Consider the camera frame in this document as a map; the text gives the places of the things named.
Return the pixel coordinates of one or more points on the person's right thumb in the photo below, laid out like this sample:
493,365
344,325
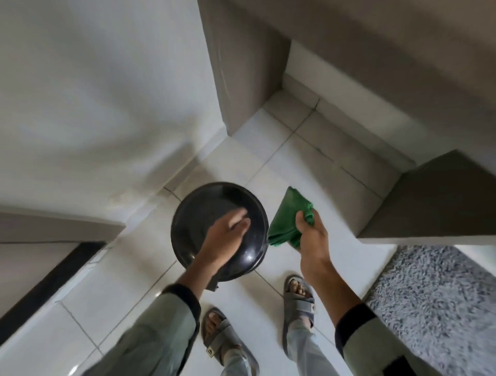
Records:
300,221

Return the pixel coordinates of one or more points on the person's left fingers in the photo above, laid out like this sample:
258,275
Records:
240,220

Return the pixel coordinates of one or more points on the person's right forearm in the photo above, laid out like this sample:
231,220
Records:
348,310

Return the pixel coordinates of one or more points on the grey left sandal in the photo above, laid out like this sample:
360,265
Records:
224,337

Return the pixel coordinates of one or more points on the grey right sandal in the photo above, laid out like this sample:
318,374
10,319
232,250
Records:
298,306

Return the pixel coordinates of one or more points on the person's leg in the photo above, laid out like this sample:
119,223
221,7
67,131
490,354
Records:
310,352
236,364

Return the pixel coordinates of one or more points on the grey sandal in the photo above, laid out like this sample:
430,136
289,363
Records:
298,306
224,337

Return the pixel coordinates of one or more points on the person's right leg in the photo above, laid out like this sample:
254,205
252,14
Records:
310,352

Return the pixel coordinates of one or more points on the person's left leg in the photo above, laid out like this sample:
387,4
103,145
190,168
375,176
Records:
236,364

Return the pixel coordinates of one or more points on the person's right hand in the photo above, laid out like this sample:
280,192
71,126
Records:
314,244

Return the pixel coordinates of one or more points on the person's left hand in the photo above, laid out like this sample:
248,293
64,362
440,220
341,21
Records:
221,242

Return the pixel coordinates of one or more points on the black round trash bin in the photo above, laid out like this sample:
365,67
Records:
197,217

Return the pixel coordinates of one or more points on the green cloth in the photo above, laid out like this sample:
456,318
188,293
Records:
286,220

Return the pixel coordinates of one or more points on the grey shaggy rug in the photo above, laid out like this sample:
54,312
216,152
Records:
438,306

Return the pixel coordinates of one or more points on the brown shelf board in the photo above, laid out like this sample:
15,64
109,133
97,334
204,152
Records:
438,201

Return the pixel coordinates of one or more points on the brown cabinet side panel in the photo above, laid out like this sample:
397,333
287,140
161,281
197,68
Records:
248,66

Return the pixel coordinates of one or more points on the person's left forearm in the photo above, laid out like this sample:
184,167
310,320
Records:
170,310

